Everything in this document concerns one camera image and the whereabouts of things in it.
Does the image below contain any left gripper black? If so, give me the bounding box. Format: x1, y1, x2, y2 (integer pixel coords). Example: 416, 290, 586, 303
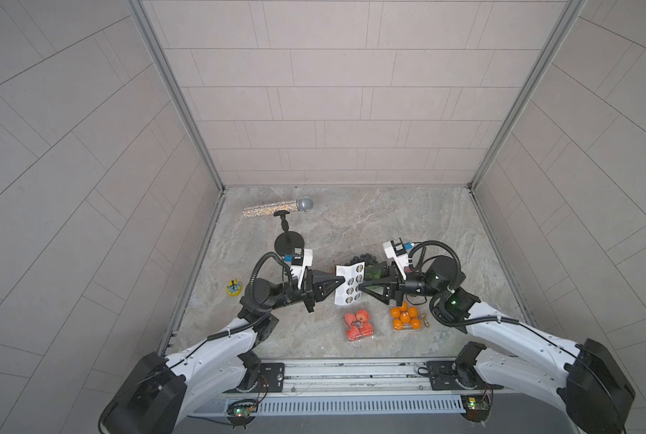
266, 270, 340, 318

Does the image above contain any white sticker sheet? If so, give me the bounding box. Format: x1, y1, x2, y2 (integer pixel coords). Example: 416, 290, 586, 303
335, 262, 366, 306

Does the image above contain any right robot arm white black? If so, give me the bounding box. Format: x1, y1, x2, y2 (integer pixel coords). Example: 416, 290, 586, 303
359, 241, 636, 433

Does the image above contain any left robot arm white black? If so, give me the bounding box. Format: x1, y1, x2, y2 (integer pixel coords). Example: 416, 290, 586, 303
98, 252, 346, 433

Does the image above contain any clear orange fruit box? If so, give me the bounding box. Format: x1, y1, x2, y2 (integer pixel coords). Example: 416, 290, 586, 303
389, 302, 425, 332

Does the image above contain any clear red fruit box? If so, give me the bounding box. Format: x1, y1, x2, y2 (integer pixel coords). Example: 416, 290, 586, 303
343, 309, 375, 342

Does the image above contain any clear grape box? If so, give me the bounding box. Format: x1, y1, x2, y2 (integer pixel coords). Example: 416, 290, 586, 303
347, 253, 390, 281

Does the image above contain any black microphone stand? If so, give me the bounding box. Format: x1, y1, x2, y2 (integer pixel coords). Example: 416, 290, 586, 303
273, 210, 305, 256

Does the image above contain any glitter microphone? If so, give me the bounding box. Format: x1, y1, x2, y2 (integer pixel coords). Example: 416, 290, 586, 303
243, 196, 314, 218

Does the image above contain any yellow round toy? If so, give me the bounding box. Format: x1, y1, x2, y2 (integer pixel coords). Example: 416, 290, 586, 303
225, 279, 242, 297

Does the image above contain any right circuit board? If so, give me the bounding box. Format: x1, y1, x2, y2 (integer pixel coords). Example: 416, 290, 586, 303
460, 395, 491, 423

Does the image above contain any circuit board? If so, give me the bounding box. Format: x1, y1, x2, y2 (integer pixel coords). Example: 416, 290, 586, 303
226, 399, 258, 428
460, 395, 491, 423

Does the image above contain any left circuit board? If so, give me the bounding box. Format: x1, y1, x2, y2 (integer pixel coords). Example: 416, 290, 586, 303
226, 399, 258, 428

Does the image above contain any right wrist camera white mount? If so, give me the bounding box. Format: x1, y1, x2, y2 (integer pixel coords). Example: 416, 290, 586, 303
383, 239, 414, 278

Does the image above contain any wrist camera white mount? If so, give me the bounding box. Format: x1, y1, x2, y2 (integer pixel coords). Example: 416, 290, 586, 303
284, 248, 313, 289
383, 239, 414, 278

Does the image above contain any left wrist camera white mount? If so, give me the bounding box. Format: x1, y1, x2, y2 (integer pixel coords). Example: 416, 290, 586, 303
284, 248, 313, 289

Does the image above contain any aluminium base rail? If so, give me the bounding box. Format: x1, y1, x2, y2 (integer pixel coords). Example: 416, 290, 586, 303
189, 357, 504, 421

